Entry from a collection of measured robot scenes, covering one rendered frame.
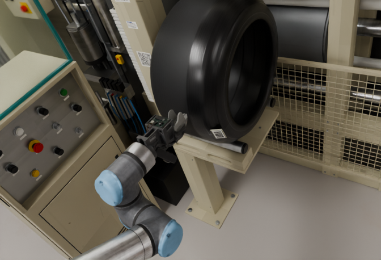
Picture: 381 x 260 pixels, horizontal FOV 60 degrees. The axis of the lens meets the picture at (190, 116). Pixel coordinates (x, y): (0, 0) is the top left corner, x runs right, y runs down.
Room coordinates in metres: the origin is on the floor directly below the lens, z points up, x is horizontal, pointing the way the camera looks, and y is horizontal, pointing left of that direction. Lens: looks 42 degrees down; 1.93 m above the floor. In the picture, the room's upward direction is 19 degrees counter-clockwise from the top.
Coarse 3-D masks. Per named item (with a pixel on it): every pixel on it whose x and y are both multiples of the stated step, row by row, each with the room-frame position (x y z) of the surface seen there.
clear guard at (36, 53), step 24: (0, 0) 1.22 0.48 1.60; (24, 0) 1.27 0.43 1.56; (0, 24) 1.19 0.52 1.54; (24, 24) 1.24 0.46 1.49; (48, 24) 1.29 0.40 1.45; (0, 48) 1.15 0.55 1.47; (24, 48) 1.20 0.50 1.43; (48, 48) 1.26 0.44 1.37; (0, 72) 1.12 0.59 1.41; (24, 72) 1.17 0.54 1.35; (48, 72) 1.22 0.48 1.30; (0, 96) 1.08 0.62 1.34; (24, 96) 1.13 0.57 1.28
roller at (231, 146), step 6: (198, 138) 0.99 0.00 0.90; (216, 144) 0.92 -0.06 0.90; (222, 144) 0.90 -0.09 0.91; (228, 144) 0.89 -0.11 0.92; (234, 144) 0.88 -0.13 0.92; (240, 144) 0.86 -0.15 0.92; (246, 144) 0.86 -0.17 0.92; (234, 150) 0.87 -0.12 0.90; (240, 150) 0.85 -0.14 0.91; (246, 150) 0.85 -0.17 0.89
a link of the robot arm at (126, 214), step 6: (138, 198) 0.58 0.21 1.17; (144, 198) 0.59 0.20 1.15; (126, 204) 0.56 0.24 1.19; (132, 204) 0.56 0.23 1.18; (138, 204) 0.57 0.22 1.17; (144, 204) 0.56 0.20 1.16; (120, 210) 0.57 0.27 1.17; (126, 210) 0.56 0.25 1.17; (132, 210) 0.55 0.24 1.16; (138, 210) 0.55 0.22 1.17; (120, 216) 0.57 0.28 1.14; (126, 216) 0.55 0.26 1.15; (132, 216) 0.54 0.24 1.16; (126, 222) 0.54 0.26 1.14; (132, 222) 0.53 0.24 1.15
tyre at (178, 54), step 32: (192, 0) 1.08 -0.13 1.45; (224, 0) 1.00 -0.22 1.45; (256, 0) 1.05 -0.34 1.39; (160, 32) 1.02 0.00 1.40; (192, 32) 0.94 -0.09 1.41; (224, 32) 0.89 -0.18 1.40; (256, 32) 1.21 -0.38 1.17; (160, 64) 0.94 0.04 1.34; (192, 64) 0.86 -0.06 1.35; (224, 64) 0.84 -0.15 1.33; (256, 64) 1.18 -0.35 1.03; (160, 96) 0.91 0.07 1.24; (192, 96) 0.82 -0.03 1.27; (224, 96) 0.81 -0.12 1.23; (256, 96) 1.08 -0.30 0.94; (192, 128) 0.84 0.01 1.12; (224, 128) 0.79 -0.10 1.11
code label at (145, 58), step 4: (140, 52) 1.21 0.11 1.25; (144, 52) 1.20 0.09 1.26; (140, 56) 1.22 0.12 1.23; (144, 56) 1.20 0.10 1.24; (148, 56) 1.19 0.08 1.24; (140, 60) 1.23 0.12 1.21; (144, 60) 1.21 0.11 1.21; (148, 60) 1.19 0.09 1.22; (144, 64) 1.22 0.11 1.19; (148, 64) 1.20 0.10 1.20
